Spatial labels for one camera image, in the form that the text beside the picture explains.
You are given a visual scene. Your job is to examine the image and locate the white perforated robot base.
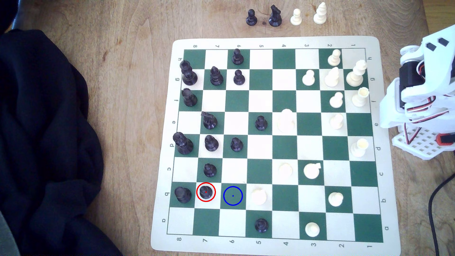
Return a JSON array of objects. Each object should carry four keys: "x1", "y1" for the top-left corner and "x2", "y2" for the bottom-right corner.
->
[{"x1": 392, "y1": 123, "x2": 455, "y2": 160}]

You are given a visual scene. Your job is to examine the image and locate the green white chess board mat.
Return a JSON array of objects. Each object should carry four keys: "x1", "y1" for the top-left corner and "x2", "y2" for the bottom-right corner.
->
[{"x1": 150, "y1": 36, "x2": 401, "y2": 254}]

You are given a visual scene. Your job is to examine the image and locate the black knight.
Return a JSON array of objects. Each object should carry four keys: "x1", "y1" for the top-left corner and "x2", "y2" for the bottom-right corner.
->
[
  {"x1": 201, "y1": 111, "x2": 218, "y2": 130},
  {"x1": 268, "y1": 5, "x2": 283, "y2": 27}
]

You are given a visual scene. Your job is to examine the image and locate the black queen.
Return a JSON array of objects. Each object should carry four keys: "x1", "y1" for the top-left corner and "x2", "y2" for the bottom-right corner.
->
[{"x1": 173, "y1": 132, "x2": 194, "y2": 155}]

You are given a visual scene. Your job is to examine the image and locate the black bishop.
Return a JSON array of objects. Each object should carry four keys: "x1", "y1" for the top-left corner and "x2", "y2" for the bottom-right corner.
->
[{"x1": 210, "y1": 66, "x2": 224, "y2": 86}]

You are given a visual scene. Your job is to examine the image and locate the white queen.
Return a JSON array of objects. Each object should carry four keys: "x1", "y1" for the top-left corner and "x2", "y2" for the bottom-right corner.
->
[{"x1": 277, "y1": 109, "x2": 296, "y2": 134}]

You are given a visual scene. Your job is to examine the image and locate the black king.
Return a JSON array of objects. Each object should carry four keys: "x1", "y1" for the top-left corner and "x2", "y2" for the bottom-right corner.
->
[{"x1": 179, "y1": 60, "x2": 198, "y2": 86}]

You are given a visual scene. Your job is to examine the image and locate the white knight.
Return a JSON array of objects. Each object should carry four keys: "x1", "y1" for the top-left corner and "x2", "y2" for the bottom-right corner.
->
[{"x1": 303, "y1": 162, "x2": 322, "y2": 180}]

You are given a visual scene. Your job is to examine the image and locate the white bishop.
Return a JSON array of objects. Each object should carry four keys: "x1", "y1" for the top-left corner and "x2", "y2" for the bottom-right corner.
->
[
  {"x1": 324, "y1": 66, "x2": 340, "y2": 87},
  {"x1": 313, "y1": 2, "x2": 328, "y2": 25}
]

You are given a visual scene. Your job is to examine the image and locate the white rook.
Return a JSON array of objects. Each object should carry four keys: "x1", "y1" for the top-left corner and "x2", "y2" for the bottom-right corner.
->
[
  {"x1": 350, "y1": 138, "x2": 369, "y2": 158},
  {"x1": 352, "y1": 87, "x2": 370, "y2": 107}
]

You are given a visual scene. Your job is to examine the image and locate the white king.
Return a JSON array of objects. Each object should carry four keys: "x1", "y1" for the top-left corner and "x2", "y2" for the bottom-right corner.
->
[{"x1": 346, "y1": 59, "x2": 368, "y2": 87}]

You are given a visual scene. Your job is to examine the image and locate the black cloth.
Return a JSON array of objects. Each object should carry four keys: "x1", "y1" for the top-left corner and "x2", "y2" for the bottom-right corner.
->
[{"x1": 0, "y1": 28, "x2": 123, "y2": 256}]

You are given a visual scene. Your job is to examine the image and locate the orange black clamp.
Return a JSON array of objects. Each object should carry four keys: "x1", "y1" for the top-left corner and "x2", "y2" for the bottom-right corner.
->
[{"x1": 437, "y1": 133, "x2": 455, "y2": 146}]

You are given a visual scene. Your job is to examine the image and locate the grey object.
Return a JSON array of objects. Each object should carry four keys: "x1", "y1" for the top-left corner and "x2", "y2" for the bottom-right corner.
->
[{"x1": 0, "y1": 211, "x2": 20, "y2": 256}]

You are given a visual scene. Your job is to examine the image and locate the dark blue object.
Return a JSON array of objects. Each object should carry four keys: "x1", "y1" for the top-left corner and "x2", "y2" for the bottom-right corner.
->
[{"x1": 0, "y1": 0, "x2": 20, "y2": 34}]

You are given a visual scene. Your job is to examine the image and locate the black cable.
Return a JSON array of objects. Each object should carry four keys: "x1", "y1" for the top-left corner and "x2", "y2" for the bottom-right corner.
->
[{"x1": 428, "y1": 174, "x2": 455, "y2": 256}]

